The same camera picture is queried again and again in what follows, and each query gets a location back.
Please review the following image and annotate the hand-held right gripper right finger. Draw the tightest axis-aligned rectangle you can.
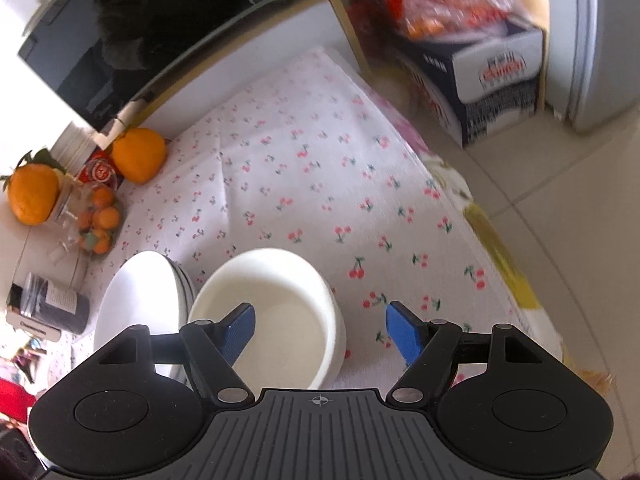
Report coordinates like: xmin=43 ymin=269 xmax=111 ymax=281
xmin=385 ymin=300 xmax=544 ymax=406

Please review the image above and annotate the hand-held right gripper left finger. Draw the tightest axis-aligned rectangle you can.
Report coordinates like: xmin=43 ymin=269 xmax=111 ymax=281
xmin=97 ymin=302 xmax=257 ymax=407

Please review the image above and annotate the large cream bowl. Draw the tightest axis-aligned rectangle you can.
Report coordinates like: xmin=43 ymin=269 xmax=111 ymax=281
xmin=188 ymin=248 xmax=347 ymax=392

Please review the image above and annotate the white plate with swirl marks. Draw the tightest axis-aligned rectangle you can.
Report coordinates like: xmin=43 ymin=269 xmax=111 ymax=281
xmin=93 ymin=251 xmax=182 ymax=378

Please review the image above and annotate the cherry print tablecloth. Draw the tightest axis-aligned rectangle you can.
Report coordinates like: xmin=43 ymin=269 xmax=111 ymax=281
xmin=0 ymin=46 xmax=567 ymax=397

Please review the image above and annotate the clear jar with dark contents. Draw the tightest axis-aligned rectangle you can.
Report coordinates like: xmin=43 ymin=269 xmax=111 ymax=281
xmin=14 ymin=272 xmax=92 ymax=336

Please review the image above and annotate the glass jar of small oranges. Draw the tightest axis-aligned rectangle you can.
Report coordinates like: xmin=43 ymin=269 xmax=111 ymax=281
xmin=49 ymin=179 xmax=126 ymax=262

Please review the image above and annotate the red tin with round logo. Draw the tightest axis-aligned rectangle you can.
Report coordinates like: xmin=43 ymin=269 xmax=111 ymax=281
xmin=76 ymin=154 xmax=119 ymax=189

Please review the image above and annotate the white air fryer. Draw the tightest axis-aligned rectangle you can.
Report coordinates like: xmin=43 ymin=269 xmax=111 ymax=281
xmin=0 ymin=210 xmax=89 ymax=347

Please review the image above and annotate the large orange with leaves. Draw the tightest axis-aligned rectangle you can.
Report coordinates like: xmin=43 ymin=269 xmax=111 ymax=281
xmin=1 ymin=149 xmax=67 ymax=227

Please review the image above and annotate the stack of paper cups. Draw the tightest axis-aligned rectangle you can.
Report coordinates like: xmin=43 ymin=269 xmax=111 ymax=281
xmin=51 ymin=126 xmax=97 ymax=164

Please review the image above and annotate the dark blue carton box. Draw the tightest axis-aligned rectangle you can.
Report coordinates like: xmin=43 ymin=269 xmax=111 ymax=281
xmin=394 ymin=21 xmax=547 ymax=149

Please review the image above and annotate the white wooden-edged shelf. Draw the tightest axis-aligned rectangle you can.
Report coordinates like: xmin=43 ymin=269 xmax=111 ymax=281
xmin=126 ymin=0 xmax=375 ymax=142

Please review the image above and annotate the black microwave oven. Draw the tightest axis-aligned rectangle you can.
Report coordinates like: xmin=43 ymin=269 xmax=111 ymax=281
xmin=16 ymin=0 xmax=352 ymax=134

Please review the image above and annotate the plastic bag of small oranges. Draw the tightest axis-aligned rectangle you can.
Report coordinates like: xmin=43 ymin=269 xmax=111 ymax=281
xmin=399 ymin=0 xmax=537 ymax=44

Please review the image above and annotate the white refrigerator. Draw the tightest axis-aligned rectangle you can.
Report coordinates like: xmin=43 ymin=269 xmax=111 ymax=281
xmin=541 ymin=0 xmax=640 ymax=134

